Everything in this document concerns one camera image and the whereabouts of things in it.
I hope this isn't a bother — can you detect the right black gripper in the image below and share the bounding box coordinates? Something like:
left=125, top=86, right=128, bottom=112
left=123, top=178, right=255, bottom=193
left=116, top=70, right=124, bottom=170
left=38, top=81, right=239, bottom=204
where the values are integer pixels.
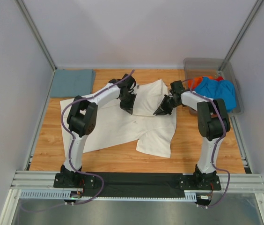
left=154, top=95, right=180, bottom=116

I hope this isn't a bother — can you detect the white t shirt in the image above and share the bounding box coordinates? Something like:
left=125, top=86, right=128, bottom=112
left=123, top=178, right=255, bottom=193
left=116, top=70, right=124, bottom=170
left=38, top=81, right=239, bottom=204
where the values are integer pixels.
left=59, top=79, right=177, bottom=158

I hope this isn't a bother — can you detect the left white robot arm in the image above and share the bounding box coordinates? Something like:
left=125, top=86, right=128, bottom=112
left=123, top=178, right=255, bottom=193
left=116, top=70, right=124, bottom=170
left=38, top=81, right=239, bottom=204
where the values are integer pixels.
left=53, top=70, right=137, bottom=188

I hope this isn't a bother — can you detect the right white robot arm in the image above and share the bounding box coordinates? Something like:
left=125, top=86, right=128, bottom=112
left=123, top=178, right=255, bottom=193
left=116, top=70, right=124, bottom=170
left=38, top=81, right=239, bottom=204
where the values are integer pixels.
left=154, top=80, right=231, bottom=189

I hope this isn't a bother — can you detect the orange t shirt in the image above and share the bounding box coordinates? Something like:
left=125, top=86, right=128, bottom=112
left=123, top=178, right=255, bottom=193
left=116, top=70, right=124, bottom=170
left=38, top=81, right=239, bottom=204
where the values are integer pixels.
left=188, top=76, right=213, bottom=90

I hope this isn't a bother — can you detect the clear plastic bin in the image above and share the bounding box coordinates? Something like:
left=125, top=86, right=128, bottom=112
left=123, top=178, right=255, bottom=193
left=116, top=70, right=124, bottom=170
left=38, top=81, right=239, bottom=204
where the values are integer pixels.
left=183, top=58, right=245, bottom=116

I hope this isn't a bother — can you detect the red t shirt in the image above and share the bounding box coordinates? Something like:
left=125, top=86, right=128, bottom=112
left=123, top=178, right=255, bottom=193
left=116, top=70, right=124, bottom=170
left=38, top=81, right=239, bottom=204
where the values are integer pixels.
left=216, top=76, right=223, bottom=81

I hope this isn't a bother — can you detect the blue t shirt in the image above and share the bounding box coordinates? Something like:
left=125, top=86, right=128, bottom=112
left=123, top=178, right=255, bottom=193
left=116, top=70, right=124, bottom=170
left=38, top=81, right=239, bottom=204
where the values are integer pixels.
left=194, top=78, right=237, bottom=113

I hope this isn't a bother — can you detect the folded grey-blue t shirt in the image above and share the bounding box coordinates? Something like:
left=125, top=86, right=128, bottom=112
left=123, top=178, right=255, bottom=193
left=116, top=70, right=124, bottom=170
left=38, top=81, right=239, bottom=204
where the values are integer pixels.
left=50, top=69, right=96, bottom=98

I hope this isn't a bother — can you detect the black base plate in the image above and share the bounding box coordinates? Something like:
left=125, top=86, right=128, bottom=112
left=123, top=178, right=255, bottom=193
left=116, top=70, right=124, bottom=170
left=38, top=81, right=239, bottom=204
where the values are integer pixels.
left=53, top=171, right=222, bottom=199

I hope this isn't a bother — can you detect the aluminium frame rail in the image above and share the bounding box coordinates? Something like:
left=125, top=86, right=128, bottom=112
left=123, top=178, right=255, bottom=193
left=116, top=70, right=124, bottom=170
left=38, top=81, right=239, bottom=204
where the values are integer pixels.
left=11, top=171, right=264, bottom=194

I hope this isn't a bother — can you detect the slotted cable duct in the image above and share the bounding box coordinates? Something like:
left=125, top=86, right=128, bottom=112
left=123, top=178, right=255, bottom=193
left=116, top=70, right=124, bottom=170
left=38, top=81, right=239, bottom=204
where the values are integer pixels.
left=19, top=189, right=197, bottom=202

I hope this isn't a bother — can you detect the right corner aluminium post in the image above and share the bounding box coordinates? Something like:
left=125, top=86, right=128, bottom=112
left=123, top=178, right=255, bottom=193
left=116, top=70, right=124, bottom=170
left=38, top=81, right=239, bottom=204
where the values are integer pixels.
left=218, top=0, right=264, bottom=71

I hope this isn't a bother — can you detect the corner aluminium post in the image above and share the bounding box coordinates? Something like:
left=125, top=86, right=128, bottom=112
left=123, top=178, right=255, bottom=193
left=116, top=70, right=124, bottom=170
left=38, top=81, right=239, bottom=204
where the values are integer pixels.
left=218, top=0, right=264, bottom=71
left=15, top=0, right=57, bottom=72

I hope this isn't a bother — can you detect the left corner aluminium post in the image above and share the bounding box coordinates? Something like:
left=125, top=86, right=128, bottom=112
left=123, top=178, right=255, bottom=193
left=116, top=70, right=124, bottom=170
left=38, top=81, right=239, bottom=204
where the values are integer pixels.
left=15, top=0, right=57, bottom=72

